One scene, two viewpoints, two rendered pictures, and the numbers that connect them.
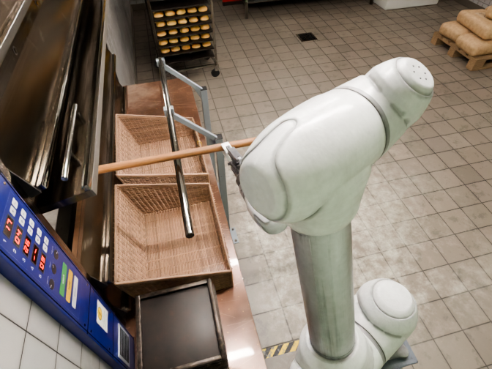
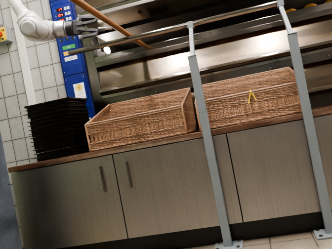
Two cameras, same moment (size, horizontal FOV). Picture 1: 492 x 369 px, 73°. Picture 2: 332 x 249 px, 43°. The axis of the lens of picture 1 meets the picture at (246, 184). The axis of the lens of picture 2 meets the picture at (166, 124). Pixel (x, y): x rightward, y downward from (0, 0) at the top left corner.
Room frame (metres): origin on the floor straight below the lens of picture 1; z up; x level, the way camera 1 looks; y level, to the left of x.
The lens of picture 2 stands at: (2.06, -1.81, 0.62)
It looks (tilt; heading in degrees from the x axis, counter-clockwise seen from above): 1 degrees up; 115
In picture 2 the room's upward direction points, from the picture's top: 11 degrees counter-clockwise
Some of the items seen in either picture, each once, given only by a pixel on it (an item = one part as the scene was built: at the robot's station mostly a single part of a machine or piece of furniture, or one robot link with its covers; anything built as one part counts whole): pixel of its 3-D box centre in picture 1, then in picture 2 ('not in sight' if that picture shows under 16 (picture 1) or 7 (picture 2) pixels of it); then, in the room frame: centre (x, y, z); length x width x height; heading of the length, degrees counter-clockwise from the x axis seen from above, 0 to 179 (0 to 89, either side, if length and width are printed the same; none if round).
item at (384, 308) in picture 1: (380, 315); not in sight; (0.34, -0.36, 1.17); 0.18 x 0.16 x 0.22; 130
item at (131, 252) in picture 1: (172, 233); (143, 117); (0.91, 0.36, 0.72); 0.56 x 0.49 x 0.28; 14
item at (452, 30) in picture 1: (467, 28); not in sight; (4.29, -2.87, 0.22); 0.62 x 0.36 x 0.15; 109
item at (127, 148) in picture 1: (162, 151); (248, 96); (1.50, 0.51, 0.72); 0.56 x 0.49 x 0.28; 15
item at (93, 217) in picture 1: (99, 121); (234, 51); (1.41, 0.76, 1.02); 1.79 x 0.11 x 0.19; 14
